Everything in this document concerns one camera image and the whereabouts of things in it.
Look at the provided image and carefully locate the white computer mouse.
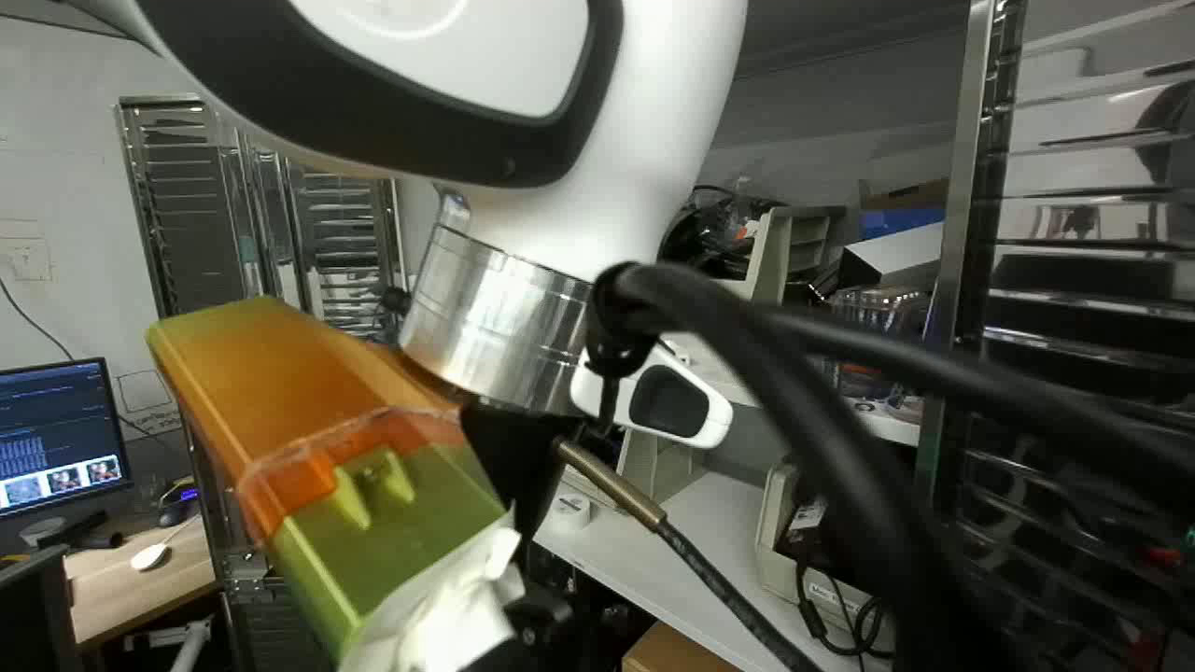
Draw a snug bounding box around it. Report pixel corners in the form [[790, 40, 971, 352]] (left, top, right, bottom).
[[127, 542, 170, 572]]

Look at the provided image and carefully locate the wooden desk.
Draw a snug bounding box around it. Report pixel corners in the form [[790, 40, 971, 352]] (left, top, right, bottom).
[[63, 520, 215, 648]]

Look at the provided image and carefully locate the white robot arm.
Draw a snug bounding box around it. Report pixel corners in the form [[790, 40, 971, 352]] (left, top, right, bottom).
[[70, 0, 748, 415]]

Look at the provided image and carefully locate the computer monitor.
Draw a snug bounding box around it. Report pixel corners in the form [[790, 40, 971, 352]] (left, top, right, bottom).
[[0, 359, 131, 520]]

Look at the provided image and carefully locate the metal shelf rack right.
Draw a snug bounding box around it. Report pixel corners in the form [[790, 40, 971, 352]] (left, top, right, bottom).
[[920, 0, 1195, 672]]

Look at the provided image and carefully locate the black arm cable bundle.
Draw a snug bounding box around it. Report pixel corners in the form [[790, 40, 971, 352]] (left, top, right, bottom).
[[582, 259, 1195, 672]]

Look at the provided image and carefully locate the orange green translucent tool box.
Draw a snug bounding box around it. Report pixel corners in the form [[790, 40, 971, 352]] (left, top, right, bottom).
[[145, 300, 524, 672]]

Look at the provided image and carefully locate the metal rack left background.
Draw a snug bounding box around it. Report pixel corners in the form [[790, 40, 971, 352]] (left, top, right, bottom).
[[116, 98, 416, 342]]

